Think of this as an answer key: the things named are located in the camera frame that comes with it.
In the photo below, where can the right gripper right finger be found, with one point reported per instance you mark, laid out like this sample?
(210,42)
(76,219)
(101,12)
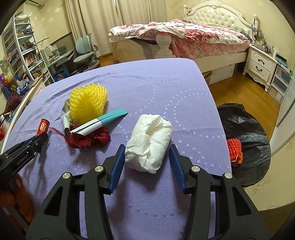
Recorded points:
(236,215)

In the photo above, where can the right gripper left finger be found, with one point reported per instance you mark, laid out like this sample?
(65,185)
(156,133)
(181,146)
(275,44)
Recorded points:
(58,217)

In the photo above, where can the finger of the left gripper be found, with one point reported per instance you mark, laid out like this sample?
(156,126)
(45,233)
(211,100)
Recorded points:
(33,145)

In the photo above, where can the red label dark bottle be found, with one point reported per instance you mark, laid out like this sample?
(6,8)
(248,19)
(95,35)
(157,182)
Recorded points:
(43,127)

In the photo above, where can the dark red mesh net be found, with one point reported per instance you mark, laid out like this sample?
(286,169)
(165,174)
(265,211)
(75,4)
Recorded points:
(97,138)

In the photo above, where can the orange-red foam net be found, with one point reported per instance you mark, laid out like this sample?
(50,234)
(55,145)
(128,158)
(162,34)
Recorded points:
(235,151)

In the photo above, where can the teal white paper box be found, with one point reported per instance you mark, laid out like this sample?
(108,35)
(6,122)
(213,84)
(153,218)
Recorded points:
(99,122)

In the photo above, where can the white tissue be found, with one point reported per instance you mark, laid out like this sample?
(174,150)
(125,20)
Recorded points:
(146,148)

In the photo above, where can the black bag trash bin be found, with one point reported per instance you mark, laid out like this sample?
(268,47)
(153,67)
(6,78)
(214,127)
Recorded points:
(238,123)

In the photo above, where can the purple tablecloth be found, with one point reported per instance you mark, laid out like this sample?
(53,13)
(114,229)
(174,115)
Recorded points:
(144,206)

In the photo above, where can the yellow foam fruit net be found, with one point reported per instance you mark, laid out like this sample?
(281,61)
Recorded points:
(87,103)

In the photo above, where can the study desk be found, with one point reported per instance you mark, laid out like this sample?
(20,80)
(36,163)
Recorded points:
(56,61)

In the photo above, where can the light green desk chair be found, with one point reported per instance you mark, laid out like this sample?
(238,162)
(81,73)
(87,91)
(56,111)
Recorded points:
(86,54)

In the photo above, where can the white bookshelf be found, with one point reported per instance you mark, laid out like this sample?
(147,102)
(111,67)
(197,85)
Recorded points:
(22,51)

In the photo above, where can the white air conditioner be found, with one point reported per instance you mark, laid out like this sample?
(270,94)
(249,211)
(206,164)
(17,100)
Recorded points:
(37,3)

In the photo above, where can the beige curtains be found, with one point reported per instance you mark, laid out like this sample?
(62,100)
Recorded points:
(98,17)

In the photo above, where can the white storage box under bed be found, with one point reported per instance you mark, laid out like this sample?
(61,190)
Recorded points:
(220,74)

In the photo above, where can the translucent plastic drawer unit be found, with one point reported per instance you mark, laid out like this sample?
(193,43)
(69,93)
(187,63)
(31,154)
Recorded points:
(280,83)

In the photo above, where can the cardboard box under bed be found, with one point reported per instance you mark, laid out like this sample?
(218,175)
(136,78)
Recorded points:
(207,76)

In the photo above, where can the white nightstand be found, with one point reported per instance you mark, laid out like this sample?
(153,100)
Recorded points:
(260,66)

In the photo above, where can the white bed with headboard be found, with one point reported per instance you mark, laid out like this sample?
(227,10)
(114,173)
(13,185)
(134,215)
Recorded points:
(213,13)

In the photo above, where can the pink floral quilt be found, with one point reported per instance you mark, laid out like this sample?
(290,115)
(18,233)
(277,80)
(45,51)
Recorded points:
(188,40)

